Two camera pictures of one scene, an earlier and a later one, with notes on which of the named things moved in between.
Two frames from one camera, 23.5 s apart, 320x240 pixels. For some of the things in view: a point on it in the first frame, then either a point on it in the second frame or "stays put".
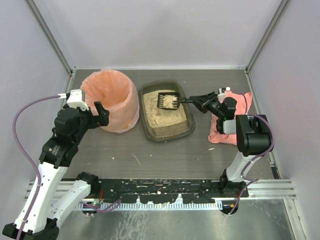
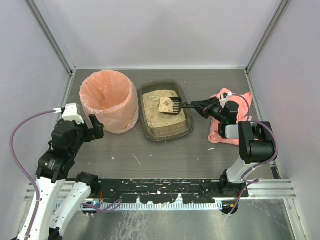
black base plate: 157,191 stays put
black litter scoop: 170,100 to 177,106
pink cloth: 243,102 stays put
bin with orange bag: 117,93 stays put
